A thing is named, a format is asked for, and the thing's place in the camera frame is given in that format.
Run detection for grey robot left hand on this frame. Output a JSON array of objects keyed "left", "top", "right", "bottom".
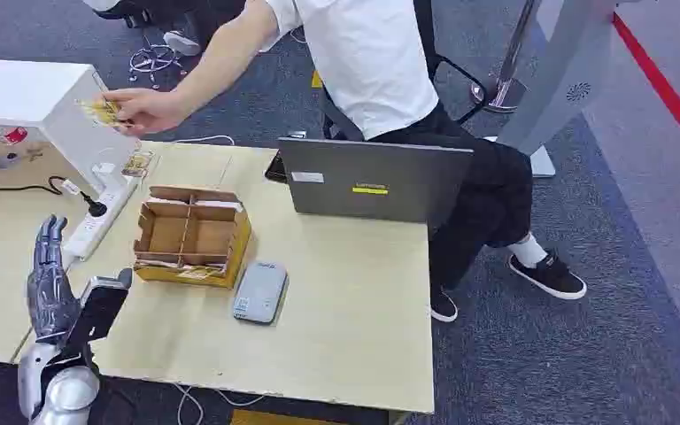
[{"left": 27, "top": 213, "right": 83, "bottom": 347}]

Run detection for person's right hand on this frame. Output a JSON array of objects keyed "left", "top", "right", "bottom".
[{"left": 101, "top": 87, "right": 193, "bottom": 138}]

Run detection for yellow printed cards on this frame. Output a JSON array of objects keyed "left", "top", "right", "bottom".
[
  {"left": 77, "top": 97, "right": 134, "bottom": 129},
  {"left": 135, "top": 257, "right": 228, "bottom": 281}
]

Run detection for metal chair base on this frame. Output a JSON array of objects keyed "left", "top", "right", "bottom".
[{"left": 127, "top": 35, "right": 189, "bottom": 90}]

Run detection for yellow card on desk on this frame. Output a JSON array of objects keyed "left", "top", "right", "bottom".
[{"left": 120, "top": 151, "right": 156, "bottom": 179}]

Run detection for white power strip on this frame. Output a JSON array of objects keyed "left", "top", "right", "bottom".
[{"left": 62, "top": 174, "right": 140, "bottom": 263}]

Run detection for person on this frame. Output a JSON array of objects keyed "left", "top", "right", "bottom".
[
  {"left": 101, "top": 0, "right": 588, "bottom": 324},
  {"left": 81, "top": 0, "right": 249, "bottom": 58}
]

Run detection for white desk shelf box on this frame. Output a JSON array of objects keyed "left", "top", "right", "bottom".
[{"left": 0, "top": 58, "right": 143, "bottom": 196}]

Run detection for white cards stack in box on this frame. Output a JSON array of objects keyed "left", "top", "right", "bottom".
[{"left": 194, "top": 198, "right": 245, "bottom": 213}]

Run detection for yellow printed cards in box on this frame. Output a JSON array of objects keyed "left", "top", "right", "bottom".
[{"left": 135, "top": 257, "right": 228, "bottom": 281}]

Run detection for red and clear small item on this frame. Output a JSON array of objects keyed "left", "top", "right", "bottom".
[{"left": 0, "top": 124, "right": 29, "bottom": 146}]

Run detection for black phone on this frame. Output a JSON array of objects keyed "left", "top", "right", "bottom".
[{"left": 264, "top": 151, "right": 289, "bottom": 185}]

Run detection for wooden card box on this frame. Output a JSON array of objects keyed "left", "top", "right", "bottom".
[{"left": 133, "top": 185, "right": 254, "bottom": 290}]

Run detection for grey flat card reader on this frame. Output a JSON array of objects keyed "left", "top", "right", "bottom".
[{"left": 232, "top": 260, "right": 290, "bottom": 326}]

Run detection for grey laptop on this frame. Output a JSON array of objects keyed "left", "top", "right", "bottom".
[{"left": 276, "top": 136, "right": 475, "bottom": 228}]

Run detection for yellow box under desk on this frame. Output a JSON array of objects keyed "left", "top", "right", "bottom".
[{"left": 229, "top": 408, "right": 347, "bottom": 425}]

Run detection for black office chair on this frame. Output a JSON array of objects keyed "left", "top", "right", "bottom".
[{"left": 315, "top": 0, "right": 489, "bottom": 142}]

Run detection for grey standing panel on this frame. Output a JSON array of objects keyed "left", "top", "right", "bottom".
[{"left": 483, "top": 0, "right": 621, "bottom": 179}]

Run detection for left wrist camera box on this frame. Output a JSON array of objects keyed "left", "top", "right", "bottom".
[{"left": 61, "top": 267, "right": 134, "bottom": 360}]

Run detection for white cable on desk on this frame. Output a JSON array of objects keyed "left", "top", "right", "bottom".
[{"left": 171, "top": 135, "right": 236, "bottom": 147}]

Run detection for black plug with cable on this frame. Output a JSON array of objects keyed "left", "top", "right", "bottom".
[{"left": 0, "top": 153, "right": 109, "bottom": 219}]

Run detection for white cable under desk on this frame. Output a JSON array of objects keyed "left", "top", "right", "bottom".
[{"left": 174, "top": 382, "right": 266, "bottom": 425}]

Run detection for metal stanchion post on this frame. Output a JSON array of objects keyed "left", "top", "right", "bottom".
[{"left": 470, "top": 0, "right": 545, "bottom": 114}]

